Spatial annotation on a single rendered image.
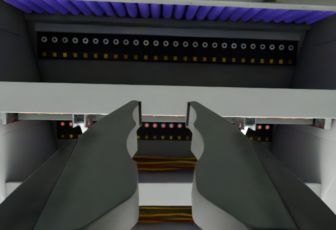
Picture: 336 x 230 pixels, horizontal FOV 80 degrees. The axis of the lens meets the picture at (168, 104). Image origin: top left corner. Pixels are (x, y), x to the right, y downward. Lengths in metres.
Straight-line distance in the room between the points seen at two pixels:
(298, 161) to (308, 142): 0.06
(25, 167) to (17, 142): 0.06
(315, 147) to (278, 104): 0.19
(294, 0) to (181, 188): 0.36
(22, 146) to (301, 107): 0.53
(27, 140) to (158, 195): 0.30
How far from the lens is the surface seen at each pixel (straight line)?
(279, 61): 0.50
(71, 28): 0.47
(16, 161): 0.52
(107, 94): 0.31
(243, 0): 0.33
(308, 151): 0.54
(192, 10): 0.36
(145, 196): 0.43
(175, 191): 0.42
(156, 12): 0.37
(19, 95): 0.36
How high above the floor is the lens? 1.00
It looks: 26 degrees up
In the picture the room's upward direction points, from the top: 178 degrees counter-clockwise
